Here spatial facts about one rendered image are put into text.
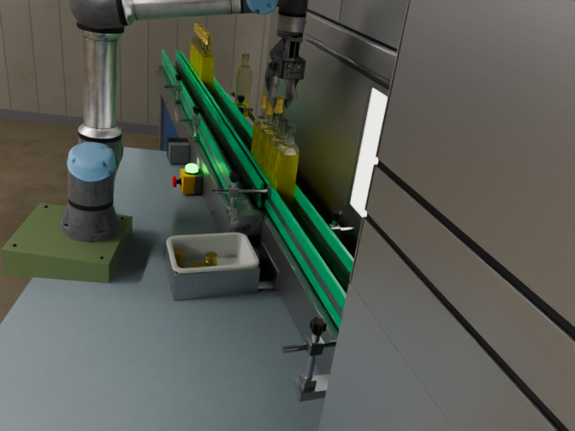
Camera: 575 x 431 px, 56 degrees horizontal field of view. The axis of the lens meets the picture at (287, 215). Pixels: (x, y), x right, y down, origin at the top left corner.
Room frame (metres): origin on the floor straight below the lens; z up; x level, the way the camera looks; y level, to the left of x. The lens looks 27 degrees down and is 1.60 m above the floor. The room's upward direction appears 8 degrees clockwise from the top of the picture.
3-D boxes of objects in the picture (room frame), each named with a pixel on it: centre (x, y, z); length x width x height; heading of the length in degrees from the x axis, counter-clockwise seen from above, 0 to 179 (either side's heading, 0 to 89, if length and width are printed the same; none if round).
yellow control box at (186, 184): (1.74, 0.36, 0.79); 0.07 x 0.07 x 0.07; 22
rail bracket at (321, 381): (0.77, -0.10, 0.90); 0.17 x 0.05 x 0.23; 112
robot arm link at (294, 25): (1.52, 0.06, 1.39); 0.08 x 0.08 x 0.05
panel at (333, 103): (1.33, -0.16, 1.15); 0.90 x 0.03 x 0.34; 22
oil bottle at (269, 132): (1.54, 0.07, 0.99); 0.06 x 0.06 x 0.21; 22
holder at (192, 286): (1.23, 0.16, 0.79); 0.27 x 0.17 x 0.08; 112
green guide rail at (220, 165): (2.21, 0.48, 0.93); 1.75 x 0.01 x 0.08; 22
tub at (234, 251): (1.22, 0.18, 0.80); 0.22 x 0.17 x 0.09; 112
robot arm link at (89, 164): (1.30, 0.53, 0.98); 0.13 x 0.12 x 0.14; 12
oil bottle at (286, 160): (1.43, 0.02, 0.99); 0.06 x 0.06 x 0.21; 23
